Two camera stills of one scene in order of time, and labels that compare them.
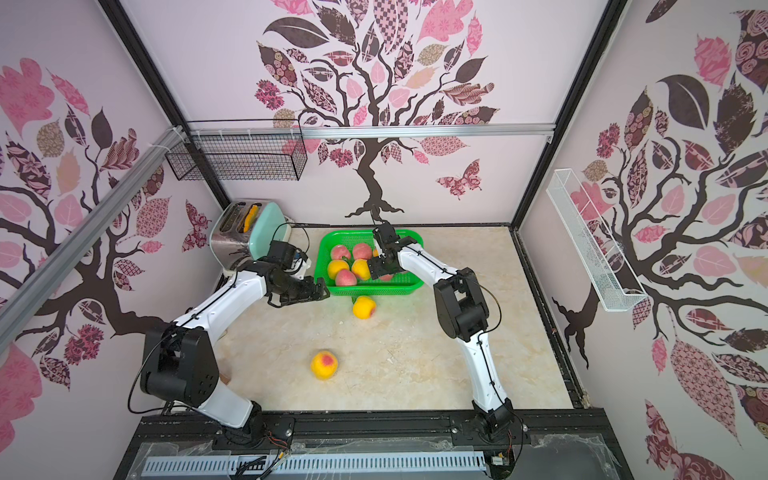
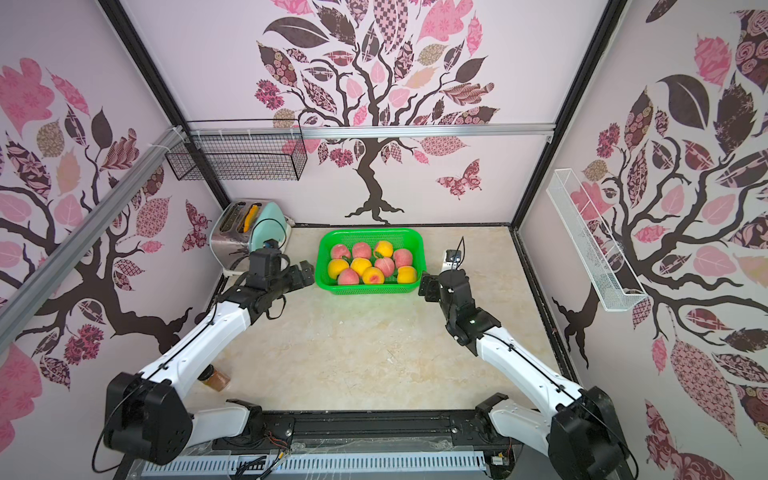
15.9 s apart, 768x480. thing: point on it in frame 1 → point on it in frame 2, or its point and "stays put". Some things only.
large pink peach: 362,251 stays put
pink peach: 340,251 stays put
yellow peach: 360,267 stays put
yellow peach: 335,266 stays put
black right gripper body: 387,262 → 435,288
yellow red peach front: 324,365 → 406,275
